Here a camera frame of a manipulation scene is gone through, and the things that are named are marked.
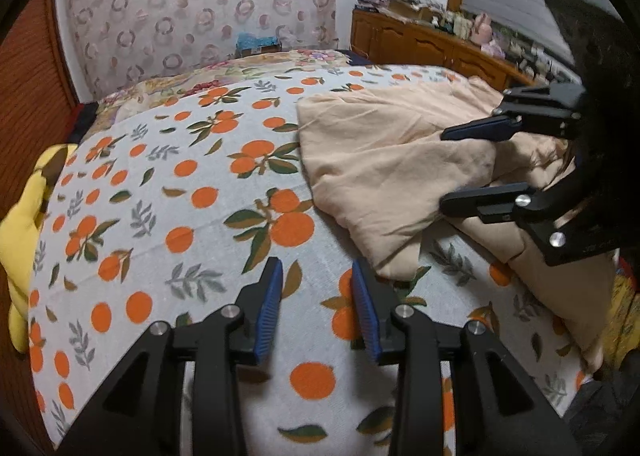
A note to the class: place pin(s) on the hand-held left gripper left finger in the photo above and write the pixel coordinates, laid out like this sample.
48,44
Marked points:
267,316

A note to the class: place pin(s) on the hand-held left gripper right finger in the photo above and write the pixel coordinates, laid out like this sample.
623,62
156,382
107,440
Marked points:
365,316

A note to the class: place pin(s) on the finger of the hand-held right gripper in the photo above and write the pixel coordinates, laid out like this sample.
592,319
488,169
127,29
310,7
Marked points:
480,203
480,129

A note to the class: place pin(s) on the beige small garment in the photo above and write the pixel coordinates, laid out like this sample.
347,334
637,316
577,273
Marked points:
375,161

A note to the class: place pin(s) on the pink plush toy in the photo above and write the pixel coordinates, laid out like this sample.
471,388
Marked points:
482,29

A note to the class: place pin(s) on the wooden cabinet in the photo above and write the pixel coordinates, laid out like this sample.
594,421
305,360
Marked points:
400,39

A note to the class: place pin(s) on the navy blanket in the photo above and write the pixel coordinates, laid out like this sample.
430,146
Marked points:
357,57

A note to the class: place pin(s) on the cabinet top clutter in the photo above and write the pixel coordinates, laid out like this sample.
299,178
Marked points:
415,1

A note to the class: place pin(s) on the orange fruit print blanket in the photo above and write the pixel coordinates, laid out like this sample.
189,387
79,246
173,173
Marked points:
175,186

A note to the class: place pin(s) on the yellow printed cloth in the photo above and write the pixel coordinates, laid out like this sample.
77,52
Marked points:
625,306

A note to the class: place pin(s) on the blue box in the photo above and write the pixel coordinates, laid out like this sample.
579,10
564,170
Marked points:
257,42

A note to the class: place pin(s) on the dark cloth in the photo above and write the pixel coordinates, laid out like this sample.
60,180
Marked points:
605,416

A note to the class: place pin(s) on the floral blanket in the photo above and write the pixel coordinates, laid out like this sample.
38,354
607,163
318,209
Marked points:
165,86

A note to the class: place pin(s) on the yellow plush toy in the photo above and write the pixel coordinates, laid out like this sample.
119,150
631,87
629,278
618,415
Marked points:
20,236

